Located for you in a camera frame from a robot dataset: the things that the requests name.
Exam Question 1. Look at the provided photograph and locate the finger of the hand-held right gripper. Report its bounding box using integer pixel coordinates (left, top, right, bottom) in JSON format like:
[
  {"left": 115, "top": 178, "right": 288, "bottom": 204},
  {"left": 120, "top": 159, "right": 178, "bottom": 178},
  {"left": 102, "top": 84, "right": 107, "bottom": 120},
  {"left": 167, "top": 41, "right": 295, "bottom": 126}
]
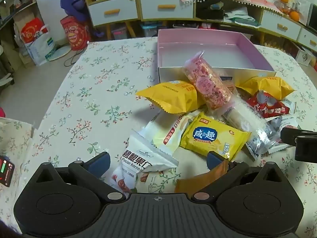
[
  {"left": 280, "top": 126, "right": 317, "bottom": 146},
  {"left": 295, "top": 134, "right": 317, "bottom": 163}
]

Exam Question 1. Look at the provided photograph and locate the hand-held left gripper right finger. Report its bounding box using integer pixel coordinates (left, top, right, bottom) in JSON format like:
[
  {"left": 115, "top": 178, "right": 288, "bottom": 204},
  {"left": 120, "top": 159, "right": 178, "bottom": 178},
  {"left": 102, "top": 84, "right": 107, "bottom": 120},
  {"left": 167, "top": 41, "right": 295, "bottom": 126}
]
[{"left": 190, "top": 151, "right": 286, "bottom": 202}]

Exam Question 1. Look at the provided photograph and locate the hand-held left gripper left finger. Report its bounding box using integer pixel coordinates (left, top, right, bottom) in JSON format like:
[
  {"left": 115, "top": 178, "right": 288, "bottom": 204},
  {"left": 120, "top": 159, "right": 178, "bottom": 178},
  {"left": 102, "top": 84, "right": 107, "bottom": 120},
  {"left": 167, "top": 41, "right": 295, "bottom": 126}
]
[{"left": 33, "top": 152, "right": 127, "bottom": 203}]

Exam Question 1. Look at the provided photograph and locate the silver grey snack packet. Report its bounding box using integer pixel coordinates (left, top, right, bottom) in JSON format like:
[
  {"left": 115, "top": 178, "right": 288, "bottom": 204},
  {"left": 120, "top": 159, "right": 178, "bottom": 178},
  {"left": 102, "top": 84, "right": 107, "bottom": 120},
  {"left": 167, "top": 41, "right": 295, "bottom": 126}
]
[{"left": 248, "top": 115, "right": 302, "bottom": 155}]

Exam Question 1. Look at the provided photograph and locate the yellow cracker packet blue label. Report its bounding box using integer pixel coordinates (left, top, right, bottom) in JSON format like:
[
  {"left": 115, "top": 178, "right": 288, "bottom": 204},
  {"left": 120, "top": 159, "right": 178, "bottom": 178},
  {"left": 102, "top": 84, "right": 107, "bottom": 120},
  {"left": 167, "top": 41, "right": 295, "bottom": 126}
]
[{"left": 179, "top": 113, "right": 252, "bottom": 159}]

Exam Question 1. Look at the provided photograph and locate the orange snack packet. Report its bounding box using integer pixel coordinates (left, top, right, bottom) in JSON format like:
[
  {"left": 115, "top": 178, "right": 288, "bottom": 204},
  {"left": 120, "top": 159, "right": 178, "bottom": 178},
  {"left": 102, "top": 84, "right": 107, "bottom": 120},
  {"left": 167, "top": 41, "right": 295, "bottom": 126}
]
[{"left": 174, "top": 159, "right": 231, "bottom": 194}]

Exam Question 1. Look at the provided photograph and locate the red snack packet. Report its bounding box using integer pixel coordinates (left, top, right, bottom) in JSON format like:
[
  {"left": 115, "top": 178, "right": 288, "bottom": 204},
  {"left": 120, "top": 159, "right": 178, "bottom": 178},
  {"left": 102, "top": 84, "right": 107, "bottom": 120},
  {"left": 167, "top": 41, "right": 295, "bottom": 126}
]
[{"left": 248, "top": 91, "right": 291, "bottom": 119}]

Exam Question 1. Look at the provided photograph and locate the white nut packet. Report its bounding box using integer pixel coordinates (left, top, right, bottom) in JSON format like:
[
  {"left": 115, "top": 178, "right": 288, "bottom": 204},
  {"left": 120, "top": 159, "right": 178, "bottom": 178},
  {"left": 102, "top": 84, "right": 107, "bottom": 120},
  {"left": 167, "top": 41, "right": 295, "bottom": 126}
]
[{"left": 109, "top": 129, "right": 179, "bottom": 194}]

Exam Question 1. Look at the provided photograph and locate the clear long rice bar packet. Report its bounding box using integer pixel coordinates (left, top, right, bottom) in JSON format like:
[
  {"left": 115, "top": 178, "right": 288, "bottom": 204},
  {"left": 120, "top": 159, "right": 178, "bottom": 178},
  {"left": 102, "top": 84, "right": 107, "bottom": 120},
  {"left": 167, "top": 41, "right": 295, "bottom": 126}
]
[{"left": 223, "top": 97, "right": 279, "bottom": 161}]

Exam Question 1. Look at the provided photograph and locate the plain yellow snack packet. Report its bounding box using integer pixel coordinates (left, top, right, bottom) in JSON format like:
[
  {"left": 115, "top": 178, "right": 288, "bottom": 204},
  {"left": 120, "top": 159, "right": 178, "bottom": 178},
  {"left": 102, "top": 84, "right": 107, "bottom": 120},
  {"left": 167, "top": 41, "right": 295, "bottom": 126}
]
[{"left": 235, "top": 76, "right": 295, "bottom": 100}]

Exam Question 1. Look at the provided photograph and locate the cream white snack packet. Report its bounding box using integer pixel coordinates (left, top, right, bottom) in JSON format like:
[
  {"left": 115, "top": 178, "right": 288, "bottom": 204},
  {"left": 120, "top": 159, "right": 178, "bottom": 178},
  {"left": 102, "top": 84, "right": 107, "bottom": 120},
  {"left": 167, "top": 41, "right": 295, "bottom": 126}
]
[{"left": 145, "top": 111, "right": 196, "bottom": 154}]

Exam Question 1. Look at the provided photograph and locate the yellow snack packet white label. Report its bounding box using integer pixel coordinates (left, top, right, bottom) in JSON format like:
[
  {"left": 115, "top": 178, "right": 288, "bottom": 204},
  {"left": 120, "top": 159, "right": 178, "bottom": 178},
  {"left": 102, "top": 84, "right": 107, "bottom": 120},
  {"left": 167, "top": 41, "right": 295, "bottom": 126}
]
[{"left": 136, "top": 80, "right": 199, "bottom": 115}]

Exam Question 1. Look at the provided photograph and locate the pink snack bar packet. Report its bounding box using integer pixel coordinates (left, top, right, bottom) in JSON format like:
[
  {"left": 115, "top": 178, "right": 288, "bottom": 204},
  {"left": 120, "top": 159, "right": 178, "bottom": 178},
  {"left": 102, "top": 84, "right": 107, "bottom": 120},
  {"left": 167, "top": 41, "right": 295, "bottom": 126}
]
[{"left": 183, "top": 51, "right": 236, "bottom": 116}]

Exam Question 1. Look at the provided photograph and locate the pink cardboard box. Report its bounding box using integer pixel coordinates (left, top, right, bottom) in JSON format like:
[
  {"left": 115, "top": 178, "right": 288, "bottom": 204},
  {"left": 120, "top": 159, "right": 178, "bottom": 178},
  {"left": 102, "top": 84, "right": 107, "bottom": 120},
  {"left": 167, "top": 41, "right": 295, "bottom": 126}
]
[{"left": 157, "top": 28, "right": 277, "bottom": 86}]

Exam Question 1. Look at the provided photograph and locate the floral tablecloth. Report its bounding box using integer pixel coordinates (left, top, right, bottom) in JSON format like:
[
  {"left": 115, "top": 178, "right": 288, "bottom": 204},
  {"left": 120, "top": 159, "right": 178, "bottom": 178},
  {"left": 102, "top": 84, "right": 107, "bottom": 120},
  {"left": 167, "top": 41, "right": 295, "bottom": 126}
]
[{"left": 0, "top": 37, "right": 317, "bottom": 238}]

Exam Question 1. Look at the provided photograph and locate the black timer device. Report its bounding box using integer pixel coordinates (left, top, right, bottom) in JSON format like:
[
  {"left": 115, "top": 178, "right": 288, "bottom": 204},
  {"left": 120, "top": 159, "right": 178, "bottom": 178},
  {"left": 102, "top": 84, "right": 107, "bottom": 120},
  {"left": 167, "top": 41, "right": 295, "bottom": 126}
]
[{"left": 0, "top": 156, "right": 16, "bottom": 188}]

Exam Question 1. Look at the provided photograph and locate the white round floor base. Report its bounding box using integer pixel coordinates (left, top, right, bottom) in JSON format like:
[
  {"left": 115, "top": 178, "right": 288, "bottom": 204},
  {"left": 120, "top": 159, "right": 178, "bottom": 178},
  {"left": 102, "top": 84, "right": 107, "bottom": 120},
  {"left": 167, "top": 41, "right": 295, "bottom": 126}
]
[{"left": 48, "top": 46, "right": 72, "bottom": 61}]

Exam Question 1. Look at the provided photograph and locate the white grey office chair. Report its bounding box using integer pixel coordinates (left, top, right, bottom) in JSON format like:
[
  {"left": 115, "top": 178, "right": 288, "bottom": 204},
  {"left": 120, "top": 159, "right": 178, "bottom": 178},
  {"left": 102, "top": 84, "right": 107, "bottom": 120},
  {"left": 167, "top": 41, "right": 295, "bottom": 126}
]
[{"left": 0, "top": 72, "right": 15, "bottom": 88}]

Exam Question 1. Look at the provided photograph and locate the white shopping bag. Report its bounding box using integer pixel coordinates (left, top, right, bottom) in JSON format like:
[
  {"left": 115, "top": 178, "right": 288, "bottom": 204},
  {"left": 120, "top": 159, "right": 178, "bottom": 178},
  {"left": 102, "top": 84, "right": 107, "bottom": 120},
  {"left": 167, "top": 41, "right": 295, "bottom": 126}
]
[{"left": 26, "top": 32, "right": 59, "bottom": 66}]

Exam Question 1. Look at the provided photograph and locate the stack of white green bags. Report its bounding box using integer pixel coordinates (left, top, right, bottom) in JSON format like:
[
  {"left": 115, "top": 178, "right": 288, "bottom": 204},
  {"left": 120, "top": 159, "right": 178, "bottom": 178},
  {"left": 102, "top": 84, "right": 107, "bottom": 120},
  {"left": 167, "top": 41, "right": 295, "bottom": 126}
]
[{"left": 223, "top": 6, "right": 262, "bottom": 28}]

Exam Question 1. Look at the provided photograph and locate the clear bag of fruit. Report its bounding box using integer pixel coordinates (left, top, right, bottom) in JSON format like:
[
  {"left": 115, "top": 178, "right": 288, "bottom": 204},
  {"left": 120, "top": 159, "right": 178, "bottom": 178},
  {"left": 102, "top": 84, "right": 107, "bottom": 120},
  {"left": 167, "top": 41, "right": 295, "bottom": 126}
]
[{"left": 274, "top": 0, "right": 298, "bottom": 15}]

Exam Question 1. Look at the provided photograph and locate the small clear storage bin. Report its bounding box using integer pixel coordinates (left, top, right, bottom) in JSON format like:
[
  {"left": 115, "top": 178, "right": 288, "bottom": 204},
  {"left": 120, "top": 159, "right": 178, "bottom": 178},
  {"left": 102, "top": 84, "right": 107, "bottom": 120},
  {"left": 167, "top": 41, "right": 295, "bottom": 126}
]
[{"left": 111, "top": 25, "right": 128, "bottom": 40}]

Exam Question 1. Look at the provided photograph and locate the red printed bag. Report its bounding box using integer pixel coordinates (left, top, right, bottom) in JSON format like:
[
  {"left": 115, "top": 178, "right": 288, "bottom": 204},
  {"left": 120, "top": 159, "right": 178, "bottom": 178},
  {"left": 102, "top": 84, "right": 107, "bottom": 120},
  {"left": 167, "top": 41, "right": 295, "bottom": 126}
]
[{"left": 60, "top": 16, "right": 92, "bottom": 51}]

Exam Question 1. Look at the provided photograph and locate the blue lid storage bin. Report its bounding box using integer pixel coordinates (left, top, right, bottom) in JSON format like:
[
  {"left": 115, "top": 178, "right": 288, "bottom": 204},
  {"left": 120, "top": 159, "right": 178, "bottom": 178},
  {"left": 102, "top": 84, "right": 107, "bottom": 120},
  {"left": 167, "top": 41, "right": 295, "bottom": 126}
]
[{"left": 141, "top": 23, "right": 158, "bottom": 38}]

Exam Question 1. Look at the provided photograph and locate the red gift bag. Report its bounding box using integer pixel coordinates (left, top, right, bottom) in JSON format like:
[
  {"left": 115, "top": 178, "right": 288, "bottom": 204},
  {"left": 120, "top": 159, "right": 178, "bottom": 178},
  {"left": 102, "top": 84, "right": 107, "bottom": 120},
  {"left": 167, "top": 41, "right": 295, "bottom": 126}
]
[{"left": 21, "top": 18, "right": 49, "bottom": 43}]

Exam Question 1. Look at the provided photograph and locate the low wooden cabinet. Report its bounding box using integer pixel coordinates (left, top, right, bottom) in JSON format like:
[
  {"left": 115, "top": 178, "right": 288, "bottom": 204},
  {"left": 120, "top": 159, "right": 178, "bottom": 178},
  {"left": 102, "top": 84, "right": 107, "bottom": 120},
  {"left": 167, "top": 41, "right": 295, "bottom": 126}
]
[{"left": 137, "top": 0, "right": 317, "bottom": 55}]

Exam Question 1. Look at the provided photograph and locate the purple round cushion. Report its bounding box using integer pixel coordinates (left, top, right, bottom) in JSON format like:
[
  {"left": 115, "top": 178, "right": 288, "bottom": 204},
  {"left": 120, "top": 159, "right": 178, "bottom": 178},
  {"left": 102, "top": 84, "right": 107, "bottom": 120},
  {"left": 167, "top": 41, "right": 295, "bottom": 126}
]
[{"left": 61, "top": 0, "right": 90, "bottom": 22}]

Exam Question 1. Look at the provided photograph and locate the tall wooden shelf cabinet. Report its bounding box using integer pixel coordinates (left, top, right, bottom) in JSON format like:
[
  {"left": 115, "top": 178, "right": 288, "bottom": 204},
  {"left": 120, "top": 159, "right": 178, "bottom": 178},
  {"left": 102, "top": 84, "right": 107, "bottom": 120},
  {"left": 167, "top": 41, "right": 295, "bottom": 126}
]
[{"left": 81, "top": 0, "right": 141, "bottom": 40}]

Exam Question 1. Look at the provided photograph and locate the white drawer orange handle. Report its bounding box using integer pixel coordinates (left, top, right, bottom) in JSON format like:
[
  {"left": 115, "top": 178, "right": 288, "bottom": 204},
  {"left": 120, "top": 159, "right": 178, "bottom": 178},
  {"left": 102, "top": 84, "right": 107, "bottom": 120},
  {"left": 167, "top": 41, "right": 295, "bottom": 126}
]
[
  {"left": 297, "top": 27, "right": 317, "bottom": 53},
  {"left": 88, "top": 0, "right": 138, "bottom": 27},
  {"left": 139, "top": 0, "right": 194, "bottom": 20},
  {"left": 260, "top": 11, "right": 302, "bottom": 41}
]

